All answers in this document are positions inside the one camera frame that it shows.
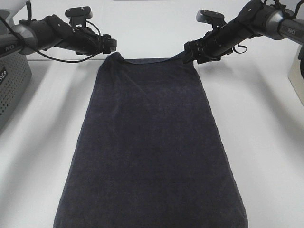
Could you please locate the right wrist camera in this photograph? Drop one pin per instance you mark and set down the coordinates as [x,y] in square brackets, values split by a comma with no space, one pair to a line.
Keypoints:
[215,19]

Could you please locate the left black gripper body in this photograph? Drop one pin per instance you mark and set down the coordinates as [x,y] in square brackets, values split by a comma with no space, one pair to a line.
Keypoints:
[83,42]

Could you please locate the dark navy towel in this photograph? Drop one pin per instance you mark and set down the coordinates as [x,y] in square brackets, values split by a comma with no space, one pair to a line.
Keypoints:
[134,163]

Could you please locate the grey perforated plastic basket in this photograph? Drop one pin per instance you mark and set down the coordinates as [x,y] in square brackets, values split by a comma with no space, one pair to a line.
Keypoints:
[15,72]

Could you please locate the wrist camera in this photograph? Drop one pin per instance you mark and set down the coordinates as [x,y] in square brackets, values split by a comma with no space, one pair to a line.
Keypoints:
[79,13]
[215,19]

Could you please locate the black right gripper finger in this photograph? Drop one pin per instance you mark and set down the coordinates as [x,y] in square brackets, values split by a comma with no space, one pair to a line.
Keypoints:
[189,56]
[194,45]

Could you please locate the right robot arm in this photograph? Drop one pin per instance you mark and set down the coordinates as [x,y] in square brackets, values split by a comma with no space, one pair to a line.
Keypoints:
[254,20]

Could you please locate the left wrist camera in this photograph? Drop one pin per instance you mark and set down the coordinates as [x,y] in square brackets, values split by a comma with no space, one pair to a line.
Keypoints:
[79,13]

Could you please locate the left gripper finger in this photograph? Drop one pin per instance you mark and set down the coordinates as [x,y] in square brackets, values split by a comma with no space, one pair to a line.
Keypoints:
[106,36]

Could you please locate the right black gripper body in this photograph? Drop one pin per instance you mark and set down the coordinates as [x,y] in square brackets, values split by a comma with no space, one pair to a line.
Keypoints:
[222,39]

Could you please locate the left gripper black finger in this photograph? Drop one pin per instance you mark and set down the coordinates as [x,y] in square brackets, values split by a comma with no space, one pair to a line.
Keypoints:
[109,45]

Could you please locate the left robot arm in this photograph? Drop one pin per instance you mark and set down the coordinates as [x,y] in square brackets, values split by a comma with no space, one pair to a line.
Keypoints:
[37,36]

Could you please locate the beige box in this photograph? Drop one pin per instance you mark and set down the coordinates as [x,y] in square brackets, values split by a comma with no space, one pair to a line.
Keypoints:
[296,73]

